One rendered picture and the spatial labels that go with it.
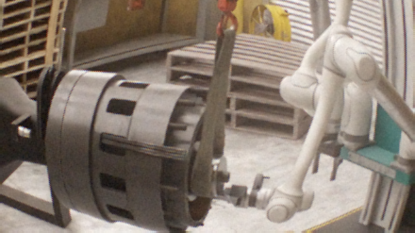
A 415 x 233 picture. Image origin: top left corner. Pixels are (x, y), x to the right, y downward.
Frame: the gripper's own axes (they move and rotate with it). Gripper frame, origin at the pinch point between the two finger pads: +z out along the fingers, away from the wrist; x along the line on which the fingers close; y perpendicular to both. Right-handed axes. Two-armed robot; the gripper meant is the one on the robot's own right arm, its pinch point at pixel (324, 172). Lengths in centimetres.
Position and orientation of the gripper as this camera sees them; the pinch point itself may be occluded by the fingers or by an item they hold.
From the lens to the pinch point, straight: 313.2
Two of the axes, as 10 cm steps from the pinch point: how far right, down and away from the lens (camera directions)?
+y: 8.2, -1.0, 5.7
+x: -5.7, -2.4, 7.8
